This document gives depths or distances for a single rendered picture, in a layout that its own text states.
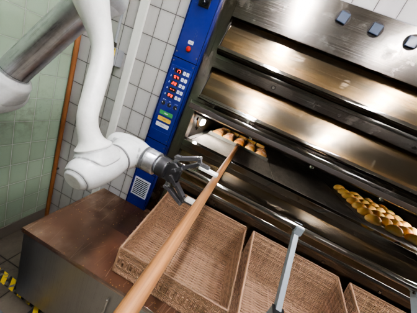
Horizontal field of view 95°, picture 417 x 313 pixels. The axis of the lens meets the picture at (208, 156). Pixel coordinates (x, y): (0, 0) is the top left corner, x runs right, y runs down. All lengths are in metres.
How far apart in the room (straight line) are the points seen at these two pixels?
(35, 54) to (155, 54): 0.59
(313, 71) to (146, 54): 0.94
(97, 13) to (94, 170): 0.44
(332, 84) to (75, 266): 1.50
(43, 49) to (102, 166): 0.53
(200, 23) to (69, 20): 0.60
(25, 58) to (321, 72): 1.26
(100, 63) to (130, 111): 0.72
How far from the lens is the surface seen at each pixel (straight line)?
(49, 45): 0.98
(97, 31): 0.74
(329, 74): 1.20
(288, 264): 0.87
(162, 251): 0.41
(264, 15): 1.22
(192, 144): 1.21
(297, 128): 1.14
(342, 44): 1.23
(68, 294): 1.37
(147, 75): 1.33
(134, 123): 1.38
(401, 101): 1.31
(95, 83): 0.67
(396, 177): 1.35
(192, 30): 1.24
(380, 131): 1.28
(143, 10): 1.41
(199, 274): 1.26
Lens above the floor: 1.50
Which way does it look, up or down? 17 degrees down
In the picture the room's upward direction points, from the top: 24 degrees clockwise
